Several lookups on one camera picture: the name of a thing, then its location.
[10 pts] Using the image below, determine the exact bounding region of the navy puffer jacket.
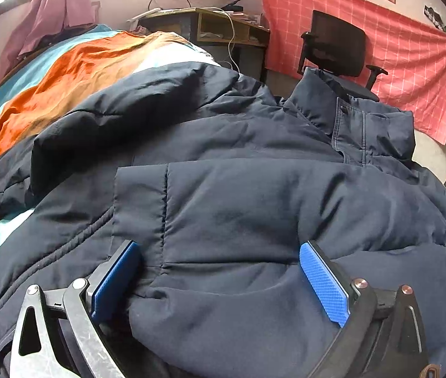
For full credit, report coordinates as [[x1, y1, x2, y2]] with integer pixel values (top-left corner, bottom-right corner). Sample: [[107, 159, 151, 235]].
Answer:
[[0, 63, 446, 378]]

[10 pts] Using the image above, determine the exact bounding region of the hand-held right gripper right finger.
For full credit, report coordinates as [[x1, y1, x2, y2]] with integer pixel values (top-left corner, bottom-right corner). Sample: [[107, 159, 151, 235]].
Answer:
[[299, 239, 431, 378]]

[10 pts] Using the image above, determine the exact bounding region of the black office chair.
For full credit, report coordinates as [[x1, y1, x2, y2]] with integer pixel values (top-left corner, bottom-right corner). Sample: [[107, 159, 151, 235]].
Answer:
[[297, 9, 388, 103]]

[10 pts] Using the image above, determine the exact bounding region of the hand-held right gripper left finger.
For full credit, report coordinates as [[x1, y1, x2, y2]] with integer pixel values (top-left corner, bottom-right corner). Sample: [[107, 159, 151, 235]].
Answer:
[[8, 239, 142, 378]]

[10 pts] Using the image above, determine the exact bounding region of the black wall picture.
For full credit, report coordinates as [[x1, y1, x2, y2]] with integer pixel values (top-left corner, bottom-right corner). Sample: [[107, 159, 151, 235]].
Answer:
[[424, 5, 446, 34]]

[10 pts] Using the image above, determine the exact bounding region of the wooden desk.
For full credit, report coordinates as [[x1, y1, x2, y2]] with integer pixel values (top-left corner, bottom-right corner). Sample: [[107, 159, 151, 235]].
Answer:
[[127, 7, 271, 84]]

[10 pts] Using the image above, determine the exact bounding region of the white cable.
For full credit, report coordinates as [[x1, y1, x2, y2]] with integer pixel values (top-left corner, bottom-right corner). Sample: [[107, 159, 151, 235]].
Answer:
[[207, 8, 236, 68]]

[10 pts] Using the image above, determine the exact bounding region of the striped bed blanket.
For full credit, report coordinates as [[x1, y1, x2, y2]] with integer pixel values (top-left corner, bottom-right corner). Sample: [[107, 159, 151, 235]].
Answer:
[[0, 26, 223, 272]]

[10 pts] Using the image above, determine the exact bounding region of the red checked wall cloth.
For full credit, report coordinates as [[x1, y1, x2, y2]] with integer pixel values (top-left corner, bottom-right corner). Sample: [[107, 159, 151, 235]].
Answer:
[[258, 0, 446, 146]]

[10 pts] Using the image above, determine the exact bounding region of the pink hanging cloth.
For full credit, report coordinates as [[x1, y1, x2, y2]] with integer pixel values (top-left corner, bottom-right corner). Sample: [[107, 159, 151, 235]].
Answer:
[[12, 0, 98, 59]]

